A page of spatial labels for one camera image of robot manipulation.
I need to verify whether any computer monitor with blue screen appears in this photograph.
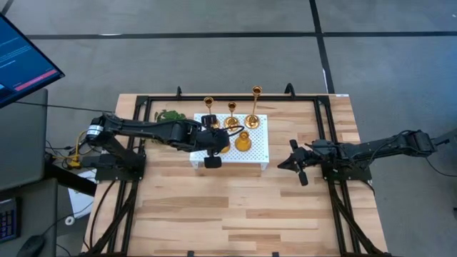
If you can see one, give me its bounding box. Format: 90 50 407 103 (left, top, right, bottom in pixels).
0 13 66 109

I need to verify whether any yellow cable connector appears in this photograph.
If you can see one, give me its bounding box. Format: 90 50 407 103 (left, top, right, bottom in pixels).
66 130 90 169

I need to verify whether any white paper sheet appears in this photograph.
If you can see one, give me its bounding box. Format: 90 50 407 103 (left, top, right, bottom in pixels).
66 170 94 219

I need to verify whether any black floor cable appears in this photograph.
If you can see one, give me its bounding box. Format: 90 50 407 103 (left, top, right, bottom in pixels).
424 156 457 178

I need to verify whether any tall gold candlestick holder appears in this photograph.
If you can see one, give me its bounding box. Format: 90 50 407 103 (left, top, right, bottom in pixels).
243 85 263 130

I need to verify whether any white perforated metal shelf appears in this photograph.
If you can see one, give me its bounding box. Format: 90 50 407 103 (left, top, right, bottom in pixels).
189 113 270 171

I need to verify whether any thin black cable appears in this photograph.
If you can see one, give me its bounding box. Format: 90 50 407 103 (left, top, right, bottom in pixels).
14 101 116 116

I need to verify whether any medium gold candlestick holder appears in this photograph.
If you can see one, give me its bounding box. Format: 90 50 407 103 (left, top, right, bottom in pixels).
223 101 241 132
203 96 221 130

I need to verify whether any black keyboard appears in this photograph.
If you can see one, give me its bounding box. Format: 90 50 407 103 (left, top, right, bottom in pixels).
0 197 19 244

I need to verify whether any black stand foot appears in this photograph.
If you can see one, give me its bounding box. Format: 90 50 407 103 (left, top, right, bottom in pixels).
430 128 457 150

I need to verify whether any green potted plant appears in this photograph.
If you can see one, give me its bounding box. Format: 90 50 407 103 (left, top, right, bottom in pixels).
152 109 188 124

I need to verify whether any thick black cable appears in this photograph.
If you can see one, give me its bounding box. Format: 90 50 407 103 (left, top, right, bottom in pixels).
88 180 119 251

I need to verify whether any grey side cabinet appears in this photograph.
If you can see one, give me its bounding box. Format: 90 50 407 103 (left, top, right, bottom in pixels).
0 88 49 192

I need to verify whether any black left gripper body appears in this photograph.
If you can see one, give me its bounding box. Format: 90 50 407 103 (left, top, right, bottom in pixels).
194 114 222 169

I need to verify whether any black computer mouse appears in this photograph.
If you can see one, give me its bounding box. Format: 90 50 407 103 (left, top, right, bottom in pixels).
16 234 46 257

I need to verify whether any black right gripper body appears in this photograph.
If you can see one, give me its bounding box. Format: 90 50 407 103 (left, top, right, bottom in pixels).
289 139 324 187

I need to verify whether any dark grey desk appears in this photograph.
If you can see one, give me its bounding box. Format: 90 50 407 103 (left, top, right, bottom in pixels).
0 177 59 257

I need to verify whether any black metal table frame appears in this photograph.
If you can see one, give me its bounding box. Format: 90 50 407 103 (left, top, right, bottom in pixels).
80 84 393 257

